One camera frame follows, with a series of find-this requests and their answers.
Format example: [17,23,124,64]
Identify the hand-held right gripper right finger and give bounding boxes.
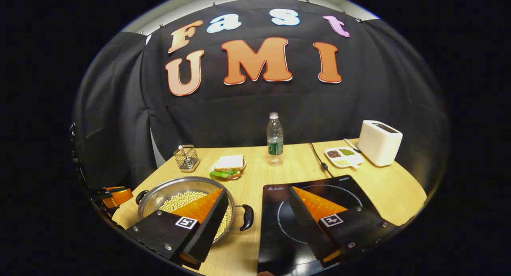
[288,188,400,268]

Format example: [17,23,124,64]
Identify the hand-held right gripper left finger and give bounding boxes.
[125,189,230,268]

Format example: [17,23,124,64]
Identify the black induction cooktop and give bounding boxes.
[257,175,384,276]

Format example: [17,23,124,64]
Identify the steel pot with black handles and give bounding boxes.
[136,176,255,244]

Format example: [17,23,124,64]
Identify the pile of soybeans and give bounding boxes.
[159,191,233,240]

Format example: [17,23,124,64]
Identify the sandwich with lettuce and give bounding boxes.
[210,155,245,179]

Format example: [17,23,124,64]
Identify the white divided dish with beans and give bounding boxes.
[324,147,364,169]

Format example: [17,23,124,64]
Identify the clear plastic water bottle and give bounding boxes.
[266,112,285,167]

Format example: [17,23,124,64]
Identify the black backdrop cloth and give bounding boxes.
[74,0,450,191]

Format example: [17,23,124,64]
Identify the white toaster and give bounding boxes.
[357,120,404,167]

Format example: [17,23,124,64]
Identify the wire mesh basket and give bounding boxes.
[173,144,200,173]

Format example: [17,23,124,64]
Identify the black power cable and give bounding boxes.
[308,142,334,178]

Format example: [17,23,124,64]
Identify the white toaster cord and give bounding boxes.
[343,138,362,153]

